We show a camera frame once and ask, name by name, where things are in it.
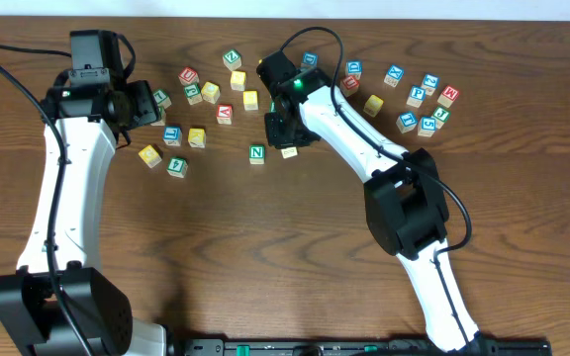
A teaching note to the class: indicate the blue T block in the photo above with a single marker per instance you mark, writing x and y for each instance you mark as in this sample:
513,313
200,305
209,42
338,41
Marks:
406,122

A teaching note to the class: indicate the yellow block beside L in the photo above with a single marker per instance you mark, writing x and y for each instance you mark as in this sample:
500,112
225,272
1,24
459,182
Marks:
197,138

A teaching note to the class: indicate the red E block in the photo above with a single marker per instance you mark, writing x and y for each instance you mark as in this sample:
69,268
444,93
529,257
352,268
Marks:
289,152

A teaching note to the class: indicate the green 4 block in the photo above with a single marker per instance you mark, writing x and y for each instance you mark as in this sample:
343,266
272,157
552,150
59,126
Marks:
177,167

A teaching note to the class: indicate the blue X block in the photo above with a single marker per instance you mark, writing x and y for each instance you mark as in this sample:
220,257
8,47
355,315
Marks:
394,75

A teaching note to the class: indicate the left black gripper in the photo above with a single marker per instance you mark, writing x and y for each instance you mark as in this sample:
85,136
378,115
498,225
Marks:
145,104

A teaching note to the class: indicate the blue d block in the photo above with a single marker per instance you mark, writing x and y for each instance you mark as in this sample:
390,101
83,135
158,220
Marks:
309,60
354,68

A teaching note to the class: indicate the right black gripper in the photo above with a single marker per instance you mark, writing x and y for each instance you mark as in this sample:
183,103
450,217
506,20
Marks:
280,133

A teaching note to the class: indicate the green J block right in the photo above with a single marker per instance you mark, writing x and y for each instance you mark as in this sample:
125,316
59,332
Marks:
441,116

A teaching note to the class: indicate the green 7 block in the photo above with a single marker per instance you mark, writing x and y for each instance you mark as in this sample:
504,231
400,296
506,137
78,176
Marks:
162,99

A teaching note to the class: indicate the red M block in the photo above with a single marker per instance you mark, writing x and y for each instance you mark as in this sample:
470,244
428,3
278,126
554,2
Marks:
448,96

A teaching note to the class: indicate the yellow block centre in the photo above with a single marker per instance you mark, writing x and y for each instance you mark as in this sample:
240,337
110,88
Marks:
250,100

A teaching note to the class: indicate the green V block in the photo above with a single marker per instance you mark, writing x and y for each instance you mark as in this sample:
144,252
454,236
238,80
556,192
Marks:
162,117

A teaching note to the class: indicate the yellow block right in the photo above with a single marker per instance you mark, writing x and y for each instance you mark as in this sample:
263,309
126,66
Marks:
373,105

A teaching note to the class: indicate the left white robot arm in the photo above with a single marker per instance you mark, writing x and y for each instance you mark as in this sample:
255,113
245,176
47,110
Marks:
57,301

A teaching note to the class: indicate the red u block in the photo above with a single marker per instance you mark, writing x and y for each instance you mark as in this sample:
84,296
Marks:
188,76
349,85

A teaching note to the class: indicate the yellow S block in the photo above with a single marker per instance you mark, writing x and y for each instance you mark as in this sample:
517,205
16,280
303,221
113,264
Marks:
238,80

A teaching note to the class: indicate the blue 5 block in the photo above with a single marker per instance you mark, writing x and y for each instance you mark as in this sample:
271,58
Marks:
427,127

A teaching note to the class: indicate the blue 2 block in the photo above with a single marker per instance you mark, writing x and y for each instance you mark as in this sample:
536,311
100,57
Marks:
430,83

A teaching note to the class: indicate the yellow C block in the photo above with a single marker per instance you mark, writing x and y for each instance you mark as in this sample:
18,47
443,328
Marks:
151,155

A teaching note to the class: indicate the blue L block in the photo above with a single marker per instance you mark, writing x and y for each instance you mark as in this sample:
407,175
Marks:
172,136

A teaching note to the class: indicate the green Z block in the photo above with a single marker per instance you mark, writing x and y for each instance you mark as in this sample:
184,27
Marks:
232,60

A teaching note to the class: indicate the blue D block right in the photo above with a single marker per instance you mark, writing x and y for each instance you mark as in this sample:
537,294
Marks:
354,68

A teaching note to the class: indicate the green N block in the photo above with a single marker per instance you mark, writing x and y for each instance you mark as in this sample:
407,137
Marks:
256,154

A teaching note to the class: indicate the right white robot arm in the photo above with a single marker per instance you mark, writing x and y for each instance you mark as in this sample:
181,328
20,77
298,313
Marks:
405,201

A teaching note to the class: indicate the blue P block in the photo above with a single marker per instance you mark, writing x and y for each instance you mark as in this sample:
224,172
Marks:
416,96

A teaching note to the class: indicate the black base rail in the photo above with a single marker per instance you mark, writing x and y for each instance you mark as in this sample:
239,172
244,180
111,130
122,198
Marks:
364,347

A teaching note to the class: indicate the blue D block left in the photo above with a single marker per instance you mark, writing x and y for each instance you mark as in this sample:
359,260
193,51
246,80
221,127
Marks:
309,60

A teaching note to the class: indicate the yellow O block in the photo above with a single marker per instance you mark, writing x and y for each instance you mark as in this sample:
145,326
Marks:
211,92

